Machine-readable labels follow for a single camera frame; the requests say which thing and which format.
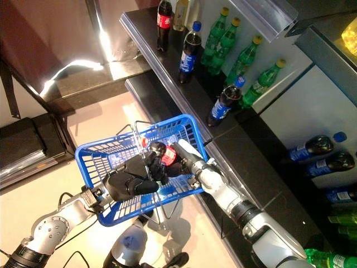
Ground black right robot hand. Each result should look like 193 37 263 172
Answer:
144 138 209 185

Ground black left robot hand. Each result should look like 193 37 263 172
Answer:
103 153 160 202

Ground Coca-Cola bottle red label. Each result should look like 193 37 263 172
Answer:
155 0 174 53
140 136 179 168

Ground blue plastic shopping basket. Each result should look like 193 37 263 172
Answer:
74 113 209 232

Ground pale yellow drink bottle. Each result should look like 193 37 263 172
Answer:
172 0 191 32

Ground silver left robot leg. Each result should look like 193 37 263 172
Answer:
103 210 157 268

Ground silver robot leg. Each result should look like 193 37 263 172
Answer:
103 210 157 268
164 251 190 268

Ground silver right robot leg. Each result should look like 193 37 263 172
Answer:
164 251 190 268

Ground glossy dark side shelf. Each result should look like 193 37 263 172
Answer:
38 54 153 118

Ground black floor stand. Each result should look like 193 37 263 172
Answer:
0 113 75 190

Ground green soda can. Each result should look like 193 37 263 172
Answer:
337 224 357 243
327 208 357 224

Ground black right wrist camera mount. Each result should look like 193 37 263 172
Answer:
187 157 217 191

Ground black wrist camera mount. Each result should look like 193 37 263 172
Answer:
80 186 105 214
187 157 217 191

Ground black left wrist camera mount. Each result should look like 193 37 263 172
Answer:
80 186 105 214

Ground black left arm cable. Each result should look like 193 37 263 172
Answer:
57 191 98 268

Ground grey shelf board clear rail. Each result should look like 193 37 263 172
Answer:
228 0 300 43

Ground black shelf bracket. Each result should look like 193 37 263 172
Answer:
283 20 311 37

